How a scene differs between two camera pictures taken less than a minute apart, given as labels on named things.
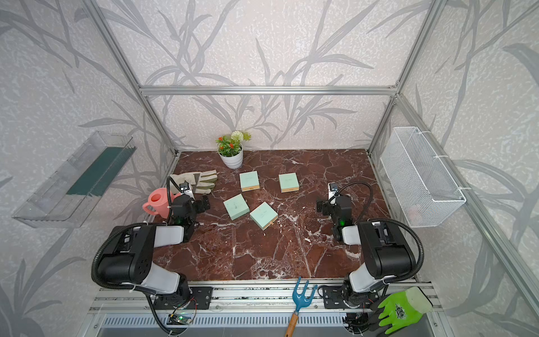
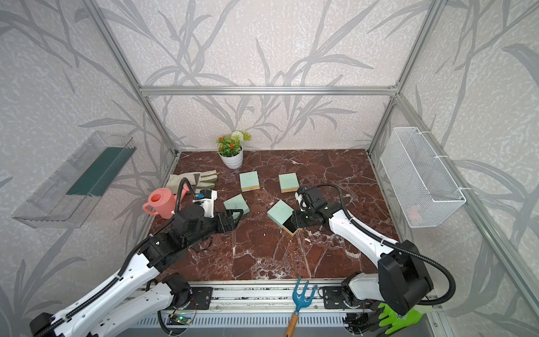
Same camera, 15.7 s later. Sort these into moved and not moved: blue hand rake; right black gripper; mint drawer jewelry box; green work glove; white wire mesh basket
Moved: mint drawer jewelry box; right black gripper
Not moved: white wire mesh basket; green work glove; blue hand rake
